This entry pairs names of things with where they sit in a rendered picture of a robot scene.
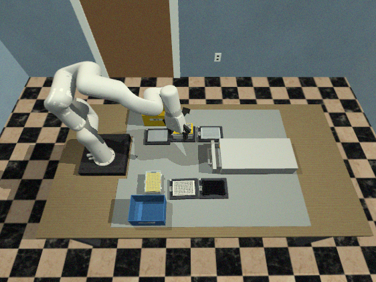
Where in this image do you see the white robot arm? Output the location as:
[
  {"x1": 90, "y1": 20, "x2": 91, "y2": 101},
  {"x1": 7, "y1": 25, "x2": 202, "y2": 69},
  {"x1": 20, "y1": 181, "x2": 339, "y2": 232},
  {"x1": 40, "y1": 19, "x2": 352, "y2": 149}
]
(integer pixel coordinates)
[{"x1": 44, "y1": 61, "x2": 194, "y2": 166}]

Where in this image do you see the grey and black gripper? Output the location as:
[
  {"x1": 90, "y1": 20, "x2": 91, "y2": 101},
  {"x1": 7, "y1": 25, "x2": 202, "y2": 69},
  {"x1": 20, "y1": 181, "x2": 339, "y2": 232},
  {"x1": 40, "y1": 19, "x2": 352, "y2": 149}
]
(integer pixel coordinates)
[{"x1": 163, "y1": 112, "x2": 191, "y2": 141}]

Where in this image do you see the blue open-top bin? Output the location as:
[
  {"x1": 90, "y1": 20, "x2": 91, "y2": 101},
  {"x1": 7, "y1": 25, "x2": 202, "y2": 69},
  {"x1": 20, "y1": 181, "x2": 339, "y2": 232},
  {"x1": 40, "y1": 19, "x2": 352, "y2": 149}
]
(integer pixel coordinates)
[{"x1": 128, "y1": 195, "x2": 167, "y2": 226}]

